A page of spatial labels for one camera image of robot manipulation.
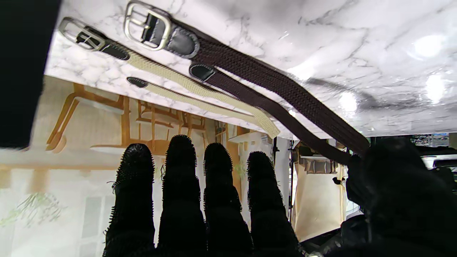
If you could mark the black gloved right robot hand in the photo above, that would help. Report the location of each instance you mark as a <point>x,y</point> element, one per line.
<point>403,200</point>

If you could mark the dark brown woven belt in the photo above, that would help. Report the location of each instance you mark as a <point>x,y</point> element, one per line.
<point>271,80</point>

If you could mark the beige woven belt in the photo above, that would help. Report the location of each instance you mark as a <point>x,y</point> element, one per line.
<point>185,84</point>

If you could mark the black belt storage box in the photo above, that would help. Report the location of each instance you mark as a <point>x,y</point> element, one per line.
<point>21,71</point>

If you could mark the beige hanging cloth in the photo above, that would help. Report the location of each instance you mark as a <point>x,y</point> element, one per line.
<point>317,200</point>

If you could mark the black backdrop stand pole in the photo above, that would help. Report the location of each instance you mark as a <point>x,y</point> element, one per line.
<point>291,185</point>

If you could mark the printed room backdrop cloth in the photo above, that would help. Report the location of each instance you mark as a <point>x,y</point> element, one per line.
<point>89,171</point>

